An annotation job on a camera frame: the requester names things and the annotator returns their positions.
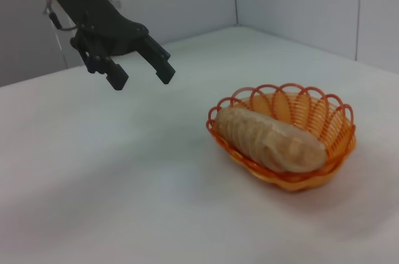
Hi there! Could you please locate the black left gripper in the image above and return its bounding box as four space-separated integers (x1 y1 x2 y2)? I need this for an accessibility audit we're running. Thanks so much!
55 0 176 92

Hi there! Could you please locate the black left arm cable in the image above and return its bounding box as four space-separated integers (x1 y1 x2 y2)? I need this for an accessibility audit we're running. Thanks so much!
42 0 78 32

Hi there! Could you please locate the orange plastic wire basket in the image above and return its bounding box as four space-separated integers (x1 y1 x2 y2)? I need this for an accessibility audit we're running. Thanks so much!
205 82 357 193

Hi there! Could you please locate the striped orange bread loaf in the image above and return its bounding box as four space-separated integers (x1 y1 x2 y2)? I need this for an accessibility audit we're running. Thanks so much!
215 107 328 174

